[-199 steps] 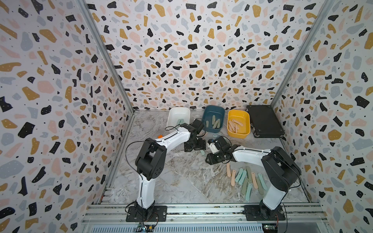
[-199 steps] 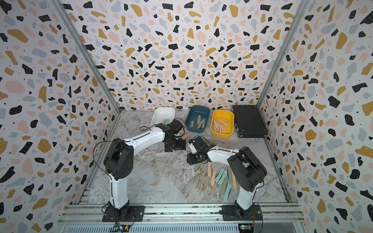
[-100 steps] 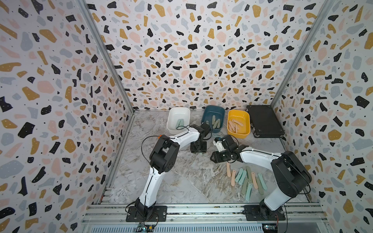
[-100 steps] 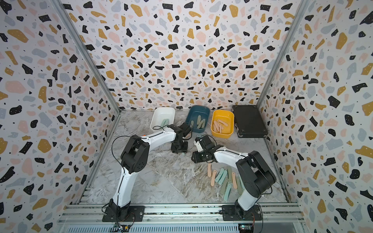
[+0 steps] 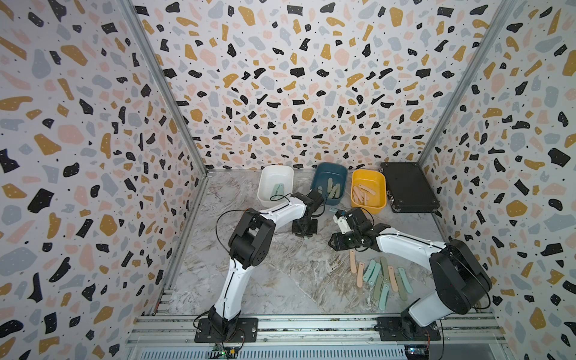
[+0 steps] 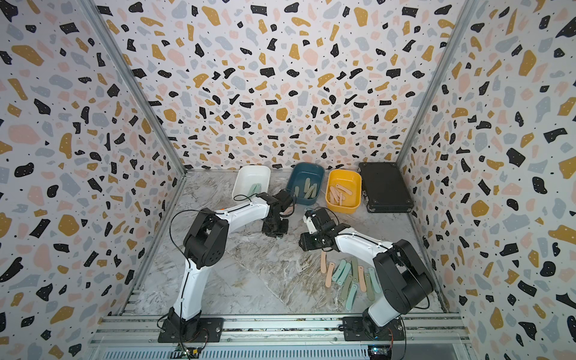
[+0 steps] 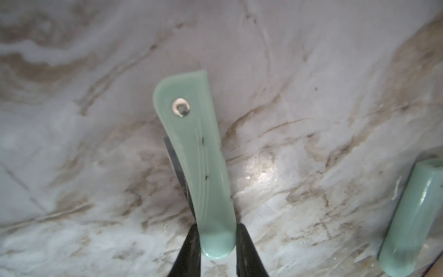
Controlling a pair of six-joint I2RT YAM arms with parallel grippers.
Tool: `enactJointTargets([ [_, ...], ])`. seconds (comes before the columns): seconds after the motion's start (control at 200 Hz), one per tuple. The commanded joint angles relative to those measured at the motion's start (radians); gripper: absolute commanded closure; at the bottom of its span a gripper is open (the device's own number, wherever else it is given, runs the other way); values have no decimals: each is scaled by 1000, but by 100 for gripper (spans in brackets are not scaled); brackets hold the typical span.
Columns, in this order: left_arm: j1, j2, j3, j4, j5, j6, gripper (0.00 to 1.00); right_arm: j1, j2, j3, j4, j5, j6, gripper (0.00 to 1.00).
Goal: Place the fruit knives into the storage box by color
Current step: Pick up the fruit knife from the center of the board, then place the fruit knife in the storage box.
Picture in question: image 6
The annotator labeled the black case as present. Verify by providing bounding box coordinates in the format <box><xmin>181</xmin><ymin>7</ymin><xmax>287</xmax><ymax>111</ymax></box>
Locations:
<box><xmin>358</xmin><ymin>162</ymin><xmax>414</xmax><ymax>213</ymax></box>

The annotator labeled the yellow storage box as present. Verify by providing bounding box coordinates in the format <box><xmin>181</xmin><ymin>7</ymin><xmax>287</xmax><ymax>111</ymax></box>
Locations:
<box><xmin>325</xmin><ymin>169</ymin><xmax>362</xmax><ymax>215</ymax></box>

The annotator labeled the dark teal storage box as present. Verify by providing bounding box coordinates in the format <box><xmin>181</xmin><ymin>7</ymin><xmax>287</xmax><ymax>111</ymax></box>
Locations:
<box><xmin>286</xmin><ymin>162</ymin><xmax>325</xmax><ymax>206</ymax></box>

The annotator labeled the mint knife lowest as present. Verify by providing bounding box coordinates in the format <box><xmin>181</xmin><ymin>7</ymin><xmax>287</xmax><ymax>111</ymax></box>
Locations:
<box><xmin>345</xmin><ymin>283</ymin><xmax>359</xmax><ymax>311</ymax></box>

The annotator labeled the olive knife bottom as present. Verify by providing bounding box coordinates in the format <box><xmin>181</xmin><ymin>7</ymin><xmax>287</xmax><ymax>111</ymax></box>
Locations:
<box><xmin>351</xmin><ymin>257</ymin><xmax>359</xmax><ymax>283</ymax></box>

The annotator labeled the olive knife lowest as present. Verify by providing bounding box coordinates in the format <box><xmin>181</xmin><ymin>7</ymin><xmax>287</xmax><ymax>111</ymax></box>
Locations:
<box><xmin>340</xmin><ymin>274</ymin><xmax>353</xmax><ymax>302</ymax></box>

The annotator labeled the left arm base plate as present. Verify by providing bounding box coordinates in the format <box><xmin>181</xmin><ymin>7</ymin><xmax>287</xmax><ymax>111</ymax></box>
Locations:
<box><xmin>157</xmin><ymin>317</ymin><xmax>224</xmax><ymax>344</ymax></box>

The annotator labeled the mint knife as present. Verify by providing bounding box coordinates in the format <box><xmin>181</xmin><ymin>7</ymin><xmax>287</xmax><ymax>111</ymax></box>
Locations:
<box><xmin>337</xmin><ymin>260</ymin><xmax>352</xmax><ymax>286</ymax></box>
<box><xmin>248</xmin><ymin>184</ymin><xmax>257</xmax><ymax>197</ymax></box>
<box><xmin>252</xmin><ymin>183</ymin><xmax>261</xmax><ymax>195</ymax></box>
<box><xmin>368</xmin><ymin>268</ymin><xmax>382</xmax><ymax>293</ymax></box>
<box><xmin>331</xmin><ymin>259</ymin><xmax>347</xmax><ymax>282</ymax></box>

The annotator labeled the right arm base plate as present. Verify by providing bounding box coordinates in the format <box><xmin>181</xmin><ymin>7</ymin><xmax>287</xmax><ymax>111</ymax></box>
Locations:
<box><xmin>338</xmin><ymin>316</ymin><xmax>406</xmax><ymax>342</ymax></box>

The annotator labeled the pink knife beside olive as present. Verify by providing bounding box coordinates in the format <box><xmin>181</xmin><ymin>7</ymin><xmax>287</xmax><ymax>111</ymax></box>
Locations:
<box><xmin>320</xmin><ymin>251</ymin><xmax>327</xmax><ymax>274</ymax></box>

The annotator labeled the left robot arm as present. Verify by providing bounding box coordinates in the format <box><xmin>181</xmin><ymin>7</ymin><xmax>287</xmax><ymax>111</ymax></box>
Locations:
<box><xmin>158</xmin><ymin>190</ymin><xmax>296</xmax><ymax>343</ymax></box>

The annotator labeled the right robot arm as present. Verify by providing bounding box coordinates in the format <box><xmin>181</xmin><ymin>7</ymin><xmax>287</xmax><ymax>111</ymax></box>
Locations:
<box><xmin>298</xmin><ymin>208</ymin><xmax>434</xmax><ymax>340</ymax></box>

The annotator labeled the white storage box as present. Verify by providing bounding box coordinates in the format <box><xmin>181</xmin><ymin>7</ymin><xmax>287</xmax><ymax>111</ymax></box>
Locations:
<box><xmin>232</xmin><ymin>165</ymin><xmax>271</xmax><ymax>203</ymax></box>

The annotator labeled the aluminium front rail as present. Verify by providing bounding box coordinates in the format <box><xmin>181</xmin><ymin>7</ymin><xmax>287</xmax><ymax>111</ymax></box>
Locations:
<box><xmin>87</xmin><ymin>313</ymin><xmax>475</xmax><ymax>359</ymax></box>

